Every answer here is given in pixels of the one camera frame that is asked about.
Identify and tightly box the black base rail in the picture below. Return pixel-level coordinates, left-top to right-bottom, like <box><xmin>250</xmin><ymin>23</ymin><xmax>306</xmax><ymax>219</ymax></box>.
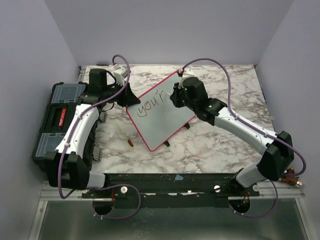
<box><xmin>82</xmin><ymin>173</ymin><xmax>260</xmax><ymax>209</ymax></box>

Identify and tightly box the copper cable connector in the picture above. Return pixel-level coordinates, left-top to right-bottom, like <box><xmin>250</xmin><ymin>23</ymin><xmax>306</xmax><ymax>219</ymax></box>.
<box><xmin>281</xmin><ymin>168</ymin><xmax>304</xmax><ymax>188</ymax></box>

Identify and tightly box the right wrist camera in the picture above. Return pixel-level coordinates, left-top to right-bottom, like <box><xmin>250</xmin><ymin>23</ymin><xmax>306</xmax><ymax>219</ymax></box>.
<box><xmin>177</xmin><ymin>68</ymin><xmax>195</xmax><ymax>79</ymax></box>

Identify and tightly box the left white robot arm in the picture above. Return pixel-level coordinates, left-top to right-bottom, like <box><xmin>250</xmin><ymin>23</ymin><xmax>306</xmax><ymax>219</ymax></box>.
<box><xmin>43</xmin><ymin>64</ymin><xmax>140</xmax><ymax>198</ymax></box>

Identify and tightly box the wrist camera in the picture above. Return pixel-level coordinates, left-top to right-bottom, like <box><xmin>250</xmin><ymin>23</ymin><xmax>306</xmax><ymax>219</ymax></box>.
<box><xmin>113</xmin><ymin>64</ymin><xmax>129</xmax><ymax>87</ymax></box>
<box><xmin>177</xmin><ymin>68</ymin><xmax>195</xmax><ymax>79</ymax></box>

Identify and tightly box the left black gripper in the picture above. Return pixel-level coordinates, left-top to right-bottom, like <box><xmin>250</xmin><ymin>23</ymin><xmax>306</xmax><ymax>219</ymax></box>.
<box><xmin>102</xmin><ymin>80</ymin><xmax>140</xmax><ymax>107</ymax></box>

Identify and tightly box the black plastic toolbox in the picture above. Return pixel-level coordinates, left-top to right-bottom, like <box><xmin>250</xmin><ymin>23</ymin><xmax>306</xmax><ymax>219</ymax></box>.
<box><xmin>31</xmin><ymin>81</ymin><xmax>108</xmax><ymax>173</ymax></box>

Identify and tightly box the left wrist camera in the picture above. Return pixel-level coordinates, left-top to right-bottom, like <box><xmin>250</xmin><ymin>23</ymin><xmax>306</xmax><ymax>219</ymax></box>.
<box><xmin>113</xmin><ymin>64</ymin><xmax>129</xmax><ymax>87</ymax></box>

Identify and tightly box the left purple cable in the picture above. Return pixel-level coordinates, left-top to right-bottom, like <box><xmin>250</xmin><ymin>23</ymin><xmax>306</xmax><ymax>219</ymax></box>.
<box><xmin>57</xmin><ymin>54</ymin><xmax>142</xmax><ymax>221</ymax></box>

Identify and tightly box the pink framed whiteboard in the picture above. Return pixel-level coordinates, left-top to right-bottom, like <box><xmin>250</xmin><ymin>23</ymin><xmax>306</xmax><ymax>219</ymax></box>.
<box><xmin>126</xmin><ymin>72</ymin><xmax>195</xmax><ymax>152</ymax></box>

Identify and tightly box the brown marker cap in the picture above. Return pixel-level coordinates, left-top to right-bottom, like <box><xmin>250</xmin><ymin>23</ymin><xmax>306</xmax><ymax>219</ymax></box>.
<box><xmin>127</xmin><ymin>139</ymin><xmax>134</xmax><ymax>147</ymax></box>

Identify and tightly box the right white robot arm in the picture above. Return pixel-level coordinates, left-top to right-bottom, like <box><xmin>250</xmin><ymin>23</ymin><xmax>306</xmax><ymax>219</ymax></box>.
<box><xmin>170</xmin><ymin>77</ymin><xmax>294</xmax><ymax>196</ymax></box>

